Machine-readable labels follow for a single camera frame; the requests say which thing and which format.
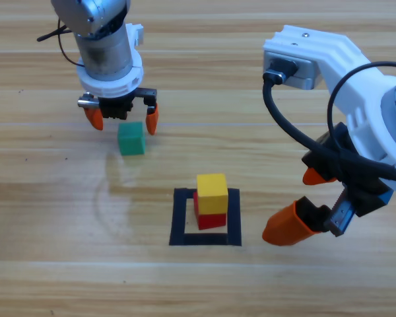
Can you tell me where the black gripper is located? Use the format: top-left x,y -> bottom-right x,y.
262,122 -> 394,247
77,87 -> 159,136

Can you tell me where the green cube block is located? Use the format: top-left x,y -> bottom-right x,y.
117,121 -> 147,157

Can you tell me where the yellow cube block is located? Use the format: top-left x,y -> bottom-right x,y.
196,173 -> 229,215

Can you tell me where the red cube block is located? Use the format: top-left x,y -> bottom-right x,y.
193,191 -> 228,231

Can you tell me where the black tape square outline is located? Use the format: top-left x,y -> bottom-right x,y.
168,188 -> 242,247

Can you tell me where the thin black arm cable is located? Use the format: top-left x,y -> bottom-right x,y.
326,61 -> 396,189
57,18 -> 86,69

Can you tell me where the thick black camera cable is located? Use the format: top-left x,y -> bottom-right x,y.
36,26 -> 74,43
262,61 -> 396,186

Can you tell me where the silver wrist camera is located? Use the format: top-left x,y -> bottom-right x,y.
263,52 -> 321,90

